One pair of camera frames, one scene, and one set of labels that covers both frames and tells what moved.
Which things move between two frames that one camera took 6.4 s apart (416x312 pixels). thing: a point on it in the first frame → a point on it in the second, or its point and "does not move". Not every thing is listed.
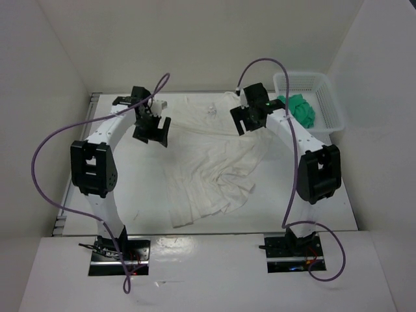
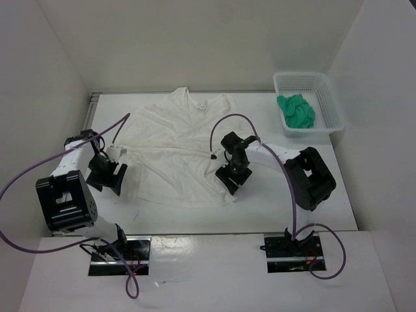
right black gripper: [238, 114] → [223, 173]
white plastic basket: [316, 91] does not move
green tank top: [301, 110] does not move
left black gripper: [156, 134] → [111, 181]
